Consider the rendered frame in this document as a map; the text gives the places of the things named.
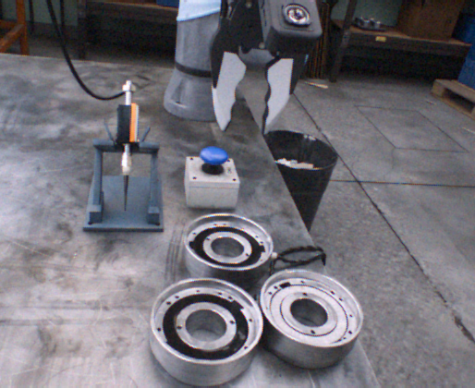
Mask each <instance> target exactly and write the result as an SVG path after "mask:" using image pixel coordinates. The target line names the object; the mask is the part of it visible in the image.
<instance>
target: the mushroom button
mask: <svg viewBox="0 0 475 388"><path fill-rule="evenodd" d="M200 158H201V160H203V161H204V162H206V163H207V164H209V167H210V169H215V168H216V166H217V165H221V164H225V163H226V161H227V159H228V155H227V154H226V151H225V150H223V149H219V148H215V147H209V148H205V149H202V150H201V152H200Z"/></svg>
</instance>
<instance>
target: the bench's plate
mask: <svg viewBox="0 0 475 388"><path fill-rule="evenodd" d="M71 63H72V64H73V66H74V68H75V70H76V72H77V73H78V74H79V77H80V79H81V80H82V82H83V83H84V84H85V85H86V87H87V88H88V89H89V90H91V91H92V92H94V93H95V94H97V95H102V96H107V95H114V94H116V93H119V92H120V91H122V90H124V85H126V82H127V81H132V82H133V86H135V93H133V96H132V103H135V104H136V105H138V106H139V111H140V116H139V140H140V138H141V136H142V135H143V133H144V132H145V128H146V127H147V126H149V127H151V130H150V132H149V133H148V135H147V136H146V138H145V141H149V142H160V149H159V151H158V173H157V177H161V178H162V196H163V213H164V231H163V232H147V231H107V232H106V231H93V230H83V225H84V220H85V216H86V209H87V204H88V199H89V196H90V192H91V181H92V176H94V158H95V148H94V147H93V145H92V139H93V138H95V139H110V138H109V137H108V135H107V131H106V129H105V127H104V123H107V126H108V127H109V129H110V131H111V133H112V135H113V139H114V143H116V139H117V136H116V133H117V119H118V111H117V107H118V105H119V104H125V103H126V94H124V95H122V96H120V97H118V98H116V99H114V100H104V101H100V100H97V99H95V98H92V97H91V96H90V95H88V94H87V93H86V91H85V90H83V89H82V88H81V87H80V85H79V84H78V83H77V81H76V80H75V78H74V76H73V74H72V73H71V71H70V67H69V66H68V64H67V62H66V59H61V58H52V57H36V56H26V55H12V54H2V53H0V125H1V126H0V388H40V386H42V385H43V383H44V382H45V381H48V380H49V378H51V377H52V376H53V375H55V374H57V373H58V372H59V371H60V370H64V369H66V368H69V367H70V366H73V365H79V364H82V363H89V362H93V365H84V366H80V367H76V368H74V369H72V370H66V371H65V372H63V373H61V374H60V375H57V376H56V377H54V378H53V379H52V380H51V381H49V382H48V383H47V384H46V385H45V386H44V387H43V388H135V386H134V384H133V383H132V381H130V380H129V378H128V377H127V376H128V375H129V376H131V377H132V378H133V379H134V381H135V383H136V384H137V385H138V386H139V388H209V387H208V386H194V385H190V384H187V383H184V382H182V381H178V380H177V379H176V378H174V377H173V376H171V375H170V374H169V373H168V372H167V370H165V369H164V368H163V366H162V365H161V363H160V362H159V361H158V360H157V359H156V356H155V355H154V353H153V352H152V349H151V343H150V327H151V309H152V305H153V303H154V301H155V300H156V298H157V297H158V296H159V295H160V294H161V293H162V291H164V290H165V289H166V288H167V287H168V286H170V285H172V284H175V283H177V282H179V281H182V280H185V279H192V277H191V276H190V274H189V271H188V268H187V267H186V265H185V264H184V262H183V257H182V250H183V242H170V243H167V244H163V243H166V242H169V241H183V235H184V231H185V230H186V228H187V226H188V225H189V224H190V223H191V222H192V221H194V219H198V218H200V217H202V216H203V215H206V214H210V213H233V214H237V215H240V216H243V217H245V218H248V219H251V220H253V221H254V222H255V223H257V224H259V225H261V226H262V227H263V228H264V230H266V231H267V232H268V233H269V235H270V237H271V239H272V241H273V243H274V249H273V252H275V253H278V252H280V251H282V250H284V249H288V248H290V247H296V246H314V245H313V243H312V240H311V237H310V235H309V233H308V230H307V228H306V226H305V224H304V223H303V222H302V218H301V216H300V214H299V213H298V210H297V206H296V204H295V203H294V201H293V200H292V198H291V195H290V193H289V191H288V189H287V187H286V183H285V181H284V179H283V178H282V176H281V175H280V171H279V170H278V167H277V165H276V164H275V160H274V158H273V156H272V154H271V153H270V149H269V148H268V146H267V144H266V143H265V140H264V137H263V135H262V133H261V132H260V130H259V126H258V124H257V122H256V121H255V119H254V117H253V113H252V111H251V110H250V108H249V106H248V102H247V101H246V99H245V97H244V95H243V92H242V90H241V89H240V87H239V85H237V88H236V91H235V93H236V101H235V103H236V105H235V111H234V114H233V115H232V121H231V122H230V124H229V126H228V127H227V128H226V131H225V132H224V131H222V130H221V128H220V126H219V123H218V122H195V121H190V120H187V119H184V118H182V117H179V116H175V115H173V114H171V113H169V112H168V111H166V109H165V108H164V93H165V91H166V89H167V84H168V83H169V81H170V79H171V78H172V75H173V71H174V69H171V68H162V67H138V66H130V65H120V64H112V63H95V62H86V61H78V60H71ZM160 83H161V84H160ZM12 110H14V111H12ZM144 112H145V113H144ZM48 113H49V114H48ZM209 147H215V148H219V149H223V150H225V151H226V154H227V155H228V159H227V160H232V161H233V164H234V166H235V168H236V171H237V178H238V181H239V187H238V193H237V205H236V209H194V208H188V206H187V199H186V192H185V186H184V177H185V170H186V161H187V157H198V158H200V152H201V150H202V149H205V148H209ZM240 168H241V169H240ZM49 201H53V202H49ZM54 202H57V203H54ZM60 203H63V204H65V205H66V206H67V207H66V206H65V205H63V204H60ZM68 207H69V208H70V209H72V210H73V211H74V212H75V213H73V212H72V211H71V210H70V209H69V208H68ZM75 214H76V216H77V222H76V224H75ZM74 225H75V227H74V229H73V230H71V229H72V228H73V226H74ZM70 230H71V231H70ZM69 231H70V233H69V234H67V233H68V232H69ZM65 234H67V235H66V236H65ZM61 236H63V237H61ZM60 237H61V238H60ZM58 238H59V239H58ZM55 239H57V240H56V241H53V240H55ZM34 240H35V241H34ZM47 241H51V242H48V243H43V242H47ZM16 242H19V243H26V244H37V243H43V244H38V245H24V244H19V243H16ZM162 244H163V245H162ZM159 245H162V246H159ZM156 246H158V247H156ZM155 247H156V249H154V250H153V251H151V249H153V248H155ZM149 251H151V253H150V254H149V255H148V257H147V258H145V257H146V255H147V254H148V252H149ZM259 344H261V345H263V346H264V348H266V349H269V350H270V351H271V352H273V351H272V350H271V349H270V348H269V347H268V345H267V344H265V343H264V339H263V338H262V336H261V338H260V342H259ZM264 348H262V347H261V346H260V345H259V348H258V351H257V354H256V355H255V358H254V359H253V361H252V362H251V364H250V365H248V367H247V368H246V369H245V370H243V371H242V372H241V373H240V374H239V375H238V376H236V377H235V378H233V379H232V380H231V381H229V382H225V383H222V384H220V385H215V386H213V388H262V387H263V386H265V385H266V384H267V383H269V382H270V380H271V379H272V378H273V377H274V376H275V373H276V371H277V368H278V364H279V356H276V355H275V354H271V353H270V352H269V351H267V350H266V349H264ZM280 375H281V377H280ZM266 388H382V387H381V386H380V384H379V383H378V382H377V379H376V376H375V375H374V372H373V370H372V369H371V364H370V362H369V360H368V359H367V356H366V354H365V352H364V350H363V348H362V347H361V343H360V342H359V339H358V338H357V340H356V344H355V345H354V347H353V348H352V350H351V351H350V354H348V355H347V356H345V358H343V359H340V360H339V361H337V362H336V363H335V364H334V365H329V366H328V367H324V368H320V369H307V368H302V367H299V366H297V365H292V364H290V363H288V362H286V361H285V360H283V359H281V364H280V370H279V373H278V375H277V376H276V377H275V380H274V381H273V382H272V383H271V384H270V386H267V387H266Z"/></svg>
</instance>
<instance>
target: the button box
mask: <svg viewBox="0 0 475 388"><path fill-rule="evenodd" d="M184 186H185V192H186V199H187V206H188V208H194V209H236V205H237V201H238V187H239V181H238V174H237V171H236V168H235V166H234V164H233V161H232V160H227V161H226V163H225V164H221V165H217V166H216V168H215V169H210V167H209V164H207V163H206V162H204V161H203V160H201V158H198V157H187V161H186V170H185V177H184Z"/></svg>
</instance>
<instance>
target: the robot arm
mask: <svg viewBox="0 0 475 388"><path fill-rule="evenodd" d="M322 33H323V30H322V26H321V22H320V19H319V14H318V7H317V3H316V0H180V3H179V10H178V16H177V47H176V59H175V68H174V71H173V75H172V78H171V79H170V81H169V83H168V84H167V89H166V91H165V93H164V108H165V109H166V111H168V112H169V113H171V114H173V115H175V116H179V117H182V118H184V119H187V120H190V121H195V122H218V123H219V126H220V128H221V130H222V131H224V132H225V131H226V128H227V127H228V126H229V124H230V122H231V121H232V115H233V114H234V111H235V105H236V103H235V101H236V93H235V91H236V88H237V85H238V84H239V82H240V81H241V80H243V77H244V74H245V72H246V68H249V69H254V70H259V71H262V72H264V77H265V78H266V80H267V82H268V91H267V92H266V95H265V96H264V101H265V105H266V106H265V109H264V114H263V116H262V134H266V133H268V132H269V131H270V129H271V127H273V126H274V124H275V122H276V121H277V120H278V118H279V117H280V115H281V114H282V112H283V111H284V109H285V107H286V104H287V101H288V100H289V98H290V96H291V94H292V93H293V91H294V89H295V88H296V86H297V82H298V79H299V78H300V75H301V73H302V69H303V68H304V66H305V63H306V62H307V59H308V55H310V54H311V53H312V50H313V48H314V46H315V45H316V43H317V42H318V40H319V38H320V36H321V35H322Z"/></svg>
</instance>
